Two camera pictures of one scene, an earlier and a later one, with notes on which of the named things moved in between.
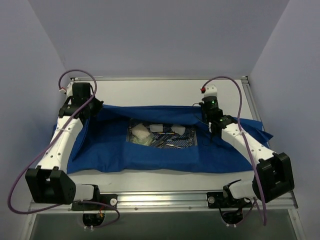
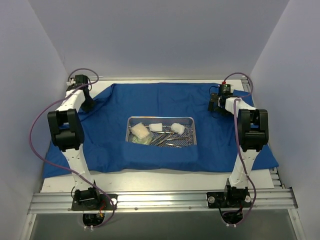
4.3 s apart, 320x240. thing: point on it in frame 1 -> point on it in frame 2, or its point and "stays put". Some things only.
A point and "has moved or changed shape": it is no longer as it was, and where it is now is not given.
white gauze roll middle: x=156 y=127 stays put
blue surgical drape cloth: x=99 y=145 has moved or changed shape
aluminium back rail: x=239 y=79 stays put
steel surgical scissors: x=173 y=145 -> x=162 y=138
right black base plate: x=218 y=199 stays put
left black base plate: x=111 y=199 stays put
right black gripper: x=207 y=116 -> x=214 y=105
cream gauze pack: x=140 y=131 stays put
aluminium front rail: x=170 y=201 stays put
